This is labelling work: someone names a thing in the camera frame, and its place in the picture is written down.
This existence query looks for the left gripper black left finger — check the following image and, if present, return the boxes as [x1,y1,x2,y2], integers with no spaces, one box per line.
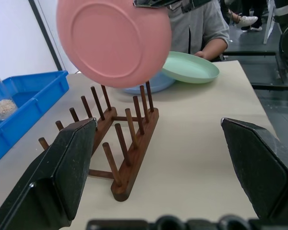
[0,117,98,230]

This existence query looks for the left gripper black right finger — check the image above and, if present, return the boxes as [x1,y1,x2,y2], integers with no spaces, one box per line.
[220,117,288,219]

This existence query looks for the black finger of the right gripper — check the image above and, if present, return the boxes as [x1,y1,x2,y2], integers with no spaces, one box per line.
[133,0,181,9]

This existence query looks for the pink round plate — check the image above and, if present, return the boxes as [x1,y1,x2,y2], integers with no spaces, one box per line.
[56,0,172,89]

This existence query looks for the wooden dish rack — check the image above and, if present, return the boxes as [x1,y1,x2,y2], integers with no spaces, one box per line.
[38,80,160,202]

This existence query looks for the person's bare hand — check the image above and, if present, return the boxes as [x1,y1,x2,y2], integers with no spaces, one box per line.
[194,50,208,60]

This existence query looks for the person in grey shirt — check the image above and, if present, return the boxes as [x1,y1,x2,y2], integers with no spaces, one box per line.
[167,0,230,61]

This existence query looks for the green round plate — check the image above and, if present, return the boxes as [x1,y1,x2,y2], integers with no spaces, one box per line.
[160,51,220,84]

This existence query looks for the blue plastic bin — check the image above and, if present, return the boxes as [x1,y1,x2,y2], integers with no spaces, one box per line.
[0,70,70,166]

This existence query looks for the beige grains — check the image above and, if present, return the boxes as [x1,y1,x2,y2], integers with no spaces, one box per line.
[0,99,18,120]

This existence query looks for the blue round plate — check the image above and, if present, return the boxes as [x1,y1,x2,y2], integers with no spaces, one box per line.
[122,71,176,94]

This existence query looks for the clear glass cup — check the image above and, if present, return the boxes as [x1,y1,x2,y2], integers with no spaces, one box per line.
[0,69,19,122]

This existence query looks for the white sneaker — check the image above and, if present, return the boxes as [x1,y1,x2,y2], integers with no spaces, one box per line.
[235,15,259,27]

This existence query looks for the white panel board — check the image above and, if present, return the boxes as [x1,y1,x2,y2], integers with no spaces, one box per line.
[263,0,277,45]

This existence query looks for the black metal frame bar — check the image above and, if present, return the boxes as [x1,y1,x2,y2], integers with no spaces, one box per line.
[223,49,279,58]

